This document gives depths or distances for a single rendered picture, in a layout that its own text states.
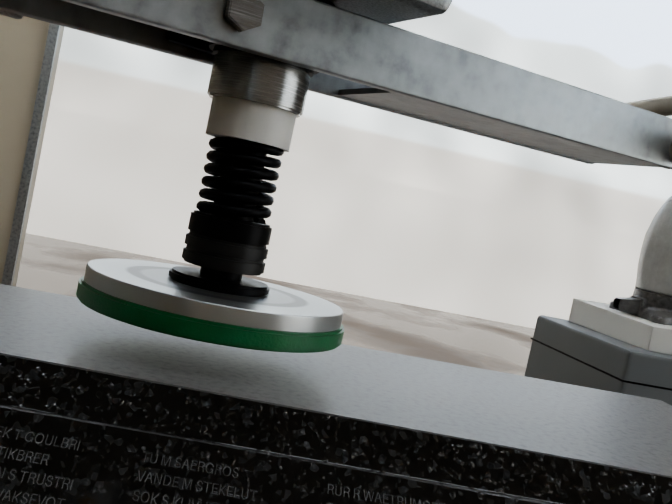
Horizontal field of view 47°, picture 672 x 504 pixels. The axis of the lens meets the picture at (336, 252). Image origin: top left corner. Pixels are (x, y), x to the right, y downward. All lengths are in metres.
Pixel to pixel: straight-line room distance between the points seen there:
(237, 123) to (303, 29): 0.09
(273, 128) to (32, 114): 4.91
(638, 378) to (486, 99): 0.96
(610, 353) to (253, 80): 1.13
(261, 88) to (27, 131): 4.92
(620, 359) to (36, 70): 4.57
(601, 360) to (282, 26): 1.17
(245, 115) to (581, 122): 0.33
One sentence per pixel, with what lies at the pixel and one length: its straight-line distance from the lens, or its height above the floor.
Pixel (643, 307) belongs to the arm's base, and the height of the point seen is 0.87.
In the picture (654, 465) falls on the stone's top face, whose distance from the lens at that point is 0.65.
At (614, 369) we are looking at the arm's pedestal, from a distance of 1.59.
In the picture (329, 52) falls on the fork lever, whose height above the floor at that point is 1.06.
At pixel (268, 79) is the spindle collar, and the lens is 0.62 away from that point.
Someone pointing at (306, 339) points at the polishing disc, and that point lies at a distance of 0.58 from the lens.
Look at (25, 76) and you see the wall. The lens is 5.54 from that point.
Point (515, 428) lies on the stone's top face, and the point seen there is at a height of 0.80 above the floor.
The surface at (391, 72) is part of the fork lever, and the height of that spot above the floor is 1.06.
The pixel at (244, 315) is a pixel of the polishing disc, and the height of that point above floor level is 0.86.
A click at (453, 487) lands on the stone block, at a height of 0.78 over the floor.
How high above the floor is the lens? 0.94
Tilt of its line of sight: 3 degrees down
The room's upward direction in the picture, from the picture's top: 12 degrees clockwise
